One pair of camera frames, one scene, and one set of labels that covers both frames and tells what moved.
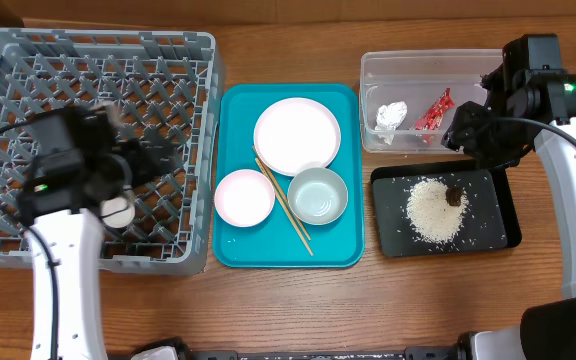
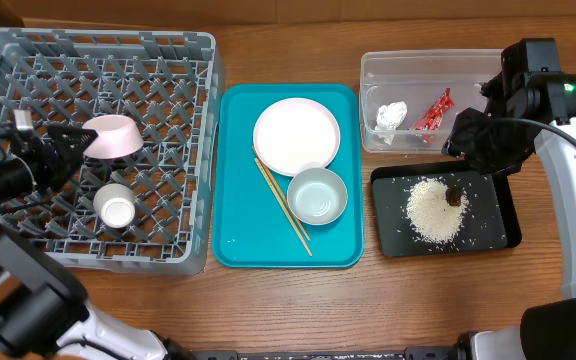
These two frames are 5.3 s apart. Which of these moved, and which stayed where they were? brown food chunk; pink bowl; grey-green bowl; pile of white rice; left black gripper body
Moved: pink bowl; left black gripper body
Stayed: grey-green bowl; brown food chunk; pile of white rice
